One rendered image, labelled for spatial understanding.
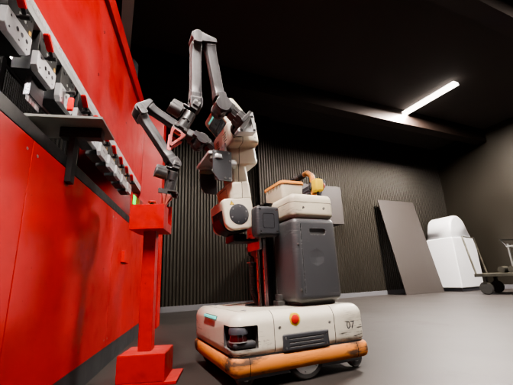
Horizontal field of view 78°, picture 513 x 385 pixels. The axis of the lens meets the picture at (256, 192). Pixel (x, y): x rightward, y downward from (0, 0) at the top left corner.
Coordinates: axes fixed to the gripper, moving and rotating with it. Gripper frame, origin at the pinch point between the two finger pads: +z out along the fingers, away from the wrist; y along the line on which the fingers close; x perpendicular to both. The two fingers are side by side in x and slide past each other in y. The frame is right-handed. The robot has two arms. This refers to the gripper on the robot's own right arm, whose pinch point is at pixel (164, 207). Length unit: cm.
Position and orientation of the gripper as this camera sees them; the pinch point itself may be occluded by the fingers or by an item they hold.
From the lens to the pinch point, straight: 175.0
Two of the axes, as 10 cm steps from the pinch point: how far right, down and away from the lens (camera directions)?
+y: -9.8, -2.0, -0.5
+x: 1.0, -2.5, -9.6
